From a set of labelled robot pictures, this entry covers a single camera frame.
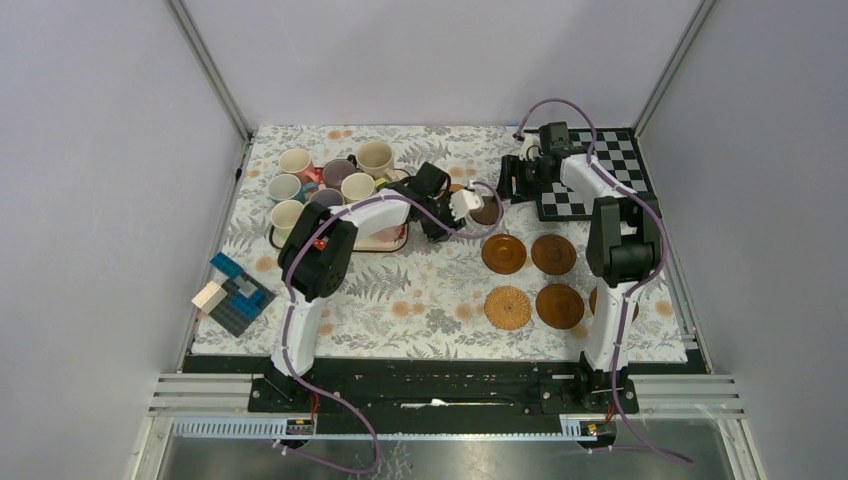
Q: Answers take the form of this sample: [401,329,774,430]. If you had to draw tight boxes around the white cup pink front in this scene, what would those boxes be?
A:
[372,224,407,243]

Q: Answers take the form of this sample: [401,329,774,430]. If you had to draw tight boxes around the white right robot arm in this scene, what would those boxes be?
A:
[497,122,666,412]

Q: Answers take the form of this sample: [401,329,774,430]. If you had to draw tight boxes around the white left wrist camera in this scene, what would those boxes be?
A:
[449,189,485,221]

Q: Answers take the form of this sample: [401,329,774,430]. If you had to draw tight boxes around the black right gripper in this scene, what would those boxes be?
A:
[491,155,554,205]

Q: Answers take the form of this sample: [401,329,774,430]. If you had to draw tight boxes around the brown ridged wooden coaster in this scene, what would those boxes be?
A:
[535,284,585,330]

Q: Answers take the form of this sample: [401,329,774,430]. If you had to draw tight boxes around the black white chessboard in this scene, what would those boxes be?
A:
[536,129,654,222]

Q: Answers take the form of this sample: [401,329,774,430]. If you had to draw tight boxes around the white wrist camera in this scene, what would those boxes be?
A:
[449,189,485,221]
[519,134,542,162]

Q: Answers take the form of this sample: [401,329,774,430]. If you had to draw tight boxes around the blue block puzzle box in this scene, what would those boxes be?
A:
[209,252,276,337]

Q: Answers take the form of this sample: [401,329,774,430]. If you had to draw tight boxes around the woven rattan coaster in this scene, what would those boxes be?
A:
[484,286,532,331]

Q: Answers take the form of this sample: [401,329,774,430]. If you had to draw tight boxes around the white cup blue handle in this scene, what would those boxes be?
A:
[267,174,319,203]

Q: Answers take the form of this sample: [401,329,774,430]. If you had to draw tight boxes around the white cup pink handle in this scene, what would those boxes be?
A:
[279,148,321,184]

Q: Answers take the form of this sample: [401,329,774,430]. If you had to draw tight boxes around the white cup yellow handle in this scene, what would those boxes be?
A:
[340,172,389,204]

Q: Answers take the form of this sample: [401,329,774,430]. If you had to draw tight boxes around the large cream cup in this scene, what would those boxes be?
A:
[355,140,402,182]

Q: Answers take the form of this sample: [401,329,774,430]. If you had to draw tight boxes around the white cup green body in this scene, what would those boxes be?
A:
[271,200,304,247]

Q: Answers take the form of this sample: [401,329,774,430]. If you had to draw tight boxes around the lilac cup centre front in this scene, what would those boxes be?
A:
[309,188,345,208]

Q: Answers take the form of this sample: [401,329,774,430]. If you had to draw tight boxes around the cream tray with black rim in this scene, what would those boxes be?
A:
[269,168,406,252]

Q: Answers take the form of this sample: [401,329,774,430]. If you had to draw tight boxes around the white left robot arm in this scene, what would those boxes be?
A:
[271,162,465,411]

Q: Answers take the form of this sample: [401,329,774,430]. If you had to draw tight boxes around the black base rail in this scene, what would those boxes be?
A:
[247,355,641,437]

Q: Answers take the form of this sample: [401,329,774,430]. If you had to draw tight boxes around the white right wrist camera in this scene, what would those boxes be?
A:
[519,134,542,162]

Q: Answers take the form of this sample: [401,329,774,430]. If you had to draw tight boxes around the purple cup dark handle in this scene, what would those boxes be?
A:
[321,154,358,190]

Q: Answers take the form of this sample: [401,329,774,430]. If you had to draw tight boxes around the dark walnut coaster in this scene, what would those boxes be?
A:
[470,196,502,226]

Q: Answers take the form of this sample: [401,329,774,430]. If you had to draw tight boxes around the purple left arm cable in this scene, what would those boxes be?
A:
[279,181,506,475]

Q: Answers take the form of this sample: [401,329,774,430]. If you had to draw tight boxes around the wooden block pieces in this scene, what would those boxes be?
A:
[191,281,228,315]

